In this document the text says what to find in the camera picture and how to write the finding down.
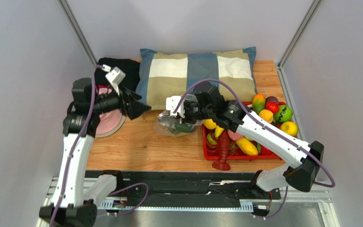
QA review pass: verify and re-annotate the red plastic tray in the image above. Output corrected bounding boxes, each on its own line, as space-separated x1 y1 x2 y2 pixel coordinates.
201 101 297 161

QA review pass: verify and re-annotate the yellow toy lemon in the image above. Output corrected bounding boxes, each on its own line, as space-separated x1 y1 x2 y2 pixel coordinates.
203 119 217 130

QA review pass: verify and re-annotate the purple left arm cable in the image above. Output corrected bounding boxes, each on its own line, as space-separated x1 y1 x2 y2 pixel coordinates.
48 64 149 227

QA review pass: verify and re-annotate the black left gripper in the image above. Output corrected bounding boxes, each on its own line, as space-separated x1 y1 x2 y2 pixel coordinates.
91 83 151 120

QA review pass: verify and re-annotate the dark green toy avocado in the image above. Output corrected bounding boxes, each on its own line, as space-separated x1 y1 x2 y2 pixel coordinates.
173 123 197 134

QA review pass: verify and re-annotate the white slotted cable duct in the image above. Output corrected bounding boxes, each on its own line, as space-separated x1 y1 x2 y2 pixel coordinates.
97 199 254 212

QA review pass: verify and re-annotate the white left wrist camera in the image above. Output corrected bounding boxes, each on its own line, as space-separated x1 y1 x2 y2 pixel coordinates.
102 64 126 95

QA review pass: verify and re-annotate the red toy lobster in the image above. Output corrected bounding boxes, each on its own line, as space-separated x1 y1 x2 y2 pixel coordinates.
212 131 231 171

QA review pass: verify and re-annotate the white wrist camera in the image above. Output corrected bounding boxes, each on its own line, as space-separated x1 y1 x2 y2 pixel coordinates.
165 96 185 118
102 64 126 95

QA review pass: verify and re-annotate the red toy bell pepper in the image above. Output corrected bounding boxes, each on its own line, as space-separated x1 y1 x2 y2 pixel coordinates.
265 101 280 114

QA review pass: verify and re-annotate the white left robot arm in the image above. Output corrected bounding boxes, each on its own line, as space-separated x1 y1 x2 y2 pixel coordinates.
39 78 151 227

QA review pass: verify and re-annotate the pink bucket hat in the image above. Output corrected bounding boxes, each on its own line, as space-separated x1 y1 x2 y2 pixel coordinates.
95 88 127 138

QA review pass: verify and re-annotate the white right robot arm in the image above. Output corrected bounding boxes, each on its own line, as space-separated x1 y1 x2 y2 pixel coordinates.
176 79 324 192

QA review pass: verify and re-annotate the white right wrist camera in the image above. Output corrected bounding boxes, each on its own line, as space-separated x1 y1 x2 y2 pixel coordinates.
165 96 185 118

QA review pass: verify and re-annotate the yellow toy corn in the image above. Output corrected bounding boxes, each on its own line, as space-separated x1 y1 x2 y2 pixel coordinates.
236 137 259 156

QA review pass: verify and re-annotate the black folded cloth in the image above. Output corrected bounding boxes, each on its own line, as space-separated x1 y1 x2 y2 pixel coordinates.
95 57 140 91

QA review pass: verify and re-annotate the green toy watermelon ball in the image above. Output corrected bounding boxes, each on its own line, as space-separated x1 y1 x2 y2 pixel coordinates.
274 105 293 123

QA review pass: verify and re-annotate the clear zip top bag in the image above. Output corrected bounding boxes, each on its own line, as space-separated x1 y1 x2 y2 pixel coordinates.
154 109 204 137

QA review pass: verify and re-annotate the yellow toy banana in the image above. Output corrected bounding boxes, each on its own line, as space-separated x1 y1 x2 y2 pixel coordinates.
214 126 224 139

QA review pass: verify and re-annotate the blue beige checked pillow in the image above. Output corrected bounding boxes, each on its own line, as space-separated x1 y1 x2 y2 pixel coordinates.
135 46 257 110

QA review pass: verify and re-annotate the black mounting rail base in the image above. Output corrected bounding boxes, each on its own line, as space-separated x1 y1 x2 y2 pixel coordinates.
85 170 281 209

